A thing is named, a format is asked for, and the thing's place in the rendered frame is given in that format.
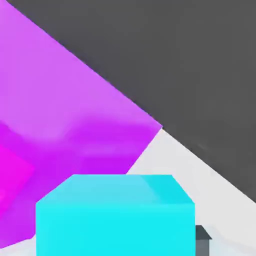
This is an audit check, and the small cyan cube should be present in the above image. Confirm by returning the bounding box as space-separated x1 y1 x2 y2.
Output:
35 173 196 256

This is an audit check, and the large purple box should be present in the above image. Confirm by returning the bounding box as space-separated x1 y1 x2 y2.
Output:
0 0 164 250

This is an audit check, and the small magenta cube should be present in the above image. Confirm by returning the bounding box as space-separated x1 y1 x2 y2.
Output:
0 142 36 214

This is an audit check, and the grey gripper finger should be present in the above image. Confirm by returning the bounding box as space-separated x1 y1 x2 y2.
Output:
194 224 249 256

